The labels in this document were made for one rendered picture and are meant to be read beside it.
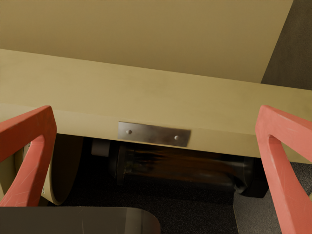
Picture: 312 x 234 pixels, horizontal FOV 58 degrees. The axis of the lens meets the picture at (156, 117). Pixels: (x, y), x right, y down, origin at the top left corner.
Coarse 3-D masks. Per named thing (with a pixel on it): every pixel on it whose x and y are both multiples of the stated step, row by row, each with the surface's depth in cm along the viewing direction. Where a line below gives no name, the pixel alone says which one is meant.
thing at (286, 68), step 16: (304, 0) 53; (288, 16) 59; (304, 16) 52; (288, 32) 58; (304, 32) 52; (288, 48) 57; (304, 48) 51; (272, 64) 63; (288, 64) 56; (304, 64) 50; (272, 80) 62; (288, 80) 55; (304, 80) 50
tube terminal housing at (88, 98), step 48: (0, 96) 27; (48, 96) 28; (96, 96) 29; (144, 96) 30; (192, 96) 32; (240, 96) 33; (288, 96) 34; (192, 144) 28; (240, 144) 28; (0, 192) 34
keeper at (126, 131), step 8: (120, 128) 27; (128, 128) 27; (136, 128) 27; (144, 128) 27; (152, 128) 27; (160, 128) 27; (168, 128) 27; (120, 136) 28; (128, 136) 28; (136, 136) 28; (144, 136) 28; (152, 136) 28; (160, 136) 28; (168, 136) 28; (176, 136) 28; (184, 136) 28; (168, 144) 28; (176, 144) 28; (184, 144) 28
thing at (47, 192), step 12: (60, 144) 49; (72, 144) 50; (24, 156) 36; (60, 156) 49; (72, 156) 50; (48, 168) 34; (60, 168) 48; (72, 168) 49; (48, 180) 35; (60, 180) 46; (72, 180) 48; (48, 192) 36; (60, 192) 44; (60, 204) 41
